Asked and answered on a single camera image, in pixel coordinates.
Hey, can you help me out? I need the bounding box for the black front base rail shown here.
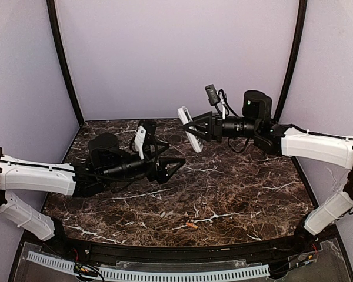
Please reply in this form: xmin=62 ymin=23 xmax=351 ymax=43
xmin=41 ymin=226 xmax=336 ymax=265

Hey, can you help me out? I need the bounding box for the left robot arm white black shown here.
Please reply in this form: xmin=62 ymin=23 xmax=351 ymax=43
xmin=0 ymin=130 xmax=185 ymax=243

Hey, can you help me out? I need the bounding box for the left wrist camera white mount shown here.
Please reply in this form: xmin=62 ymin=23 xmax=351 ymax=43
xmin=134 ymin=120 xmax=156 ymax=160

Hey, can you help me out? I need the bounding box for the white slotted cable duct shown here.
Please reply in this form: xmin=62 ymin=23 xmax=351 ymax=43
xmin=26 ymin=251 xmax=270 ymax=281

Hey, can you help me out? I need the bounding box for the white remote control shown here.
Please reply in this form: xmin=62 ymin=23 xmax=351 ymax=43
xmin=178 ymin=106 xmax=203 ymax=153

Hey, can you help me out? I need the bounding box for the black frame post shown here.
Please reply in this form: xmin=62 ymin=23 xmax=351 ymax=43
xmin=46 ymin=0 xmax=85 ymax=127
xmin=274 ymin=0 xmax=308 ymax=122

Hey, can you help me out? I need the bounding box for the right black frame post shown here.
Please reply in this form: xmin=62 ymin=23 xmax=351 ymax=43
xmin=274 ymin=0 xmax=308 ymax=122

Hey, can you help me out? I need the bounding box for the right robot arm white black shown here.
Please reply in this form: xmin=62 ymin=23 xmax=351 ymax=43
xmin=178 ymin=85 xmax=353 ymax=236

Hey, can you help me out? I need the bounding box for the left black frame post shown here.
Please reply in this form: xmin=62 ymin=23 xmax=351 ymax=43
xmin=46 ymin=0 xmax=85 ymax=127

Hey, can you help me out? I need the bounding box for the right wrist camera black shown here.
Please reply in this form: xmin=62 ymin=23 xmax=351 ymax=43
xmin=205 ymin=84 xmax=227 ymax=120

